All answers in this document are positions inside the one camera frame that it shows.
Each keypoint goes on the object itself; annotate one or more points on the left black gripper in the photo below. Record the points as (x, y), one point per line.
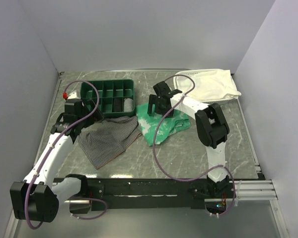
(97, 117)

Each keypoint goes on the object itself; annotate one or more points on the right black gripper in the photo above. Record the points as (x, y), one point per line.
(154, 99)

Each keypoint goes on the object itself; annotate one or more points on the green white patterned underwear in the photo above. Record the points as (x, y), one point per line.
(169, 126)

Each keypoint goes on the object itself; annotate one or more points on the green compartment organizer tray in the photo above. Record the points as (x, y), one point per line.
(105, 91)

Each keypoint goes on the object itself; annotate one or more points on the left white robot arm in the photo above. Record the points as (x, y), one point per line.
(35, 198)

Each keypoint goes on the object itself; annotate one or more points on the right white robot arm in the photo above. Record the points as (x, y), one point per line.
(212, 130)

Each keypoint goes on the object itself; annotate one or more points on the rolled grey striped underwear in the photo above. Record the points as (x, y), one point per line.
(128, 105)

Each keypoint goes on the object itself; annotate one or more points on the rolled black underwear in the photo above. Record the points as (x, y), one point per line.
(117, 105)

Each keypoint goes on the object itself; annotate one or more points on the white plastic basket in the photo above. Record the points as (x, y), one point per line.
(203, 100)

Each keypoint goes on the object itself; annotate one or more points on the white cloth in basket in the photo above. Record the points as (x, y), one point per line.
(208, 84)

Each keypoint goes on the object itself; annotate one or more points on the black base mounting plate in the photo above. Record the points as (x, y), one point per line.
(143, 193)

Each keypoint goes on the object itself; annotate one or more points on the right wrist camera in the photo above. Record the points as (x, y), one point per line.
(161, 89)

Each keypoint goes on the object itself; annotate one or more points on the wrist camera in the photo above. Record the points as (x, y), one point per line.
(71, 95)
(161, 89)

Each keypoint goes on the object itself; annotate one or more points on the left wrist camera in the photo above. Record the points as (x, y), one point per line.
(71, 95)

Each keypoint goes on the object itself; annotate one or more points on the aluminium frame rail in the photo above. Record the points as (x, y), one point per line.
(255, 190)

